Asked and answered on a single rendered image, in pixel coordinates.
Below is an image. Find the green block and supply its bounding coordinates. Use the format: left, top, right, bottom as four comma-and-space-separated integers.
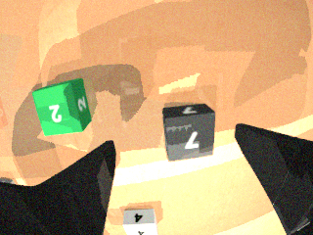
31, 78, 91, 136

